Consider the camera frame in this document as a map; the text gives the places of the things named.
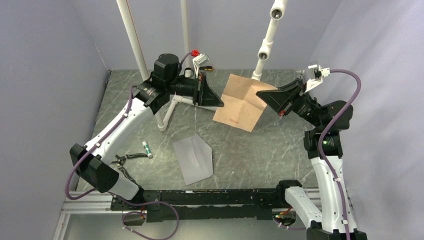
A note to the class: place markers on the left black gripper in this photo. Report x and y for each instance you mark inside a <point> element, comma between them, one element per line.
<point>206,97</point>

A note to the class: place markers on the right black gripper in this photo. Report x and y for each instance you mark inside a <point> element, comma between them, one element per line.
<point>278,99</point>

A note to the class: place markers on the brown paper letter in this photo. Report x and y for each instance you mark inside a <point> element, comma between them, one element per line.
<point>242,107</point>

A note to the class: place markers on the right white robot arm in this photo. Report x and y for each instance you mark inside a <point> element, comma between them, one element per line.
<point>334,220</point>

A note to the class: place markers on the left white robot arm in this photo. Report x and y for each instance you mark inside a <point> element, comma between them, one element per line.
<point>92,160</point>

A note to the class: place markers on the yellow black screwdriver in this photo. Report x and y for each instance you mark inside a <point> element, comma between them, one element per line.
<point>206,68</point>

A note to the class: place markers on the white green glue stick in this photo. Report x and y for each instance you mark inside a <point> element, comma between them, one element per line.
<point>147,149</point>

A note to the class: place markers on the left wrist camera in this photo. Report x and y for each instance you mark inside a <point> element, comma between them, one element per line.
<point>197,60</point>

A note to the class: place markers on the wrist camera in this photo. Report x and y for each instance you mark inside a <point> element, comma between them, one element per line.
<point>197,60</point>
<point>314,75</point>

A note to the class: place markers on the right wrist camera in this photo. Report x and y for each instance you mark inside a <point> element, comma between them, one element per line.
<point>314,75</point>

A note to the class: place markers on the white PVC pipe frame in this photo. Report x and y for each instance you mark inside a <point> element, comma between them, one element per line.
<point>155,90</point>

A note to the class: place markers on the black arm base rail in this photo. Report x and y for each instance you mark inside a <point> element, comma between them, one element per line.
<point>205,204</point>

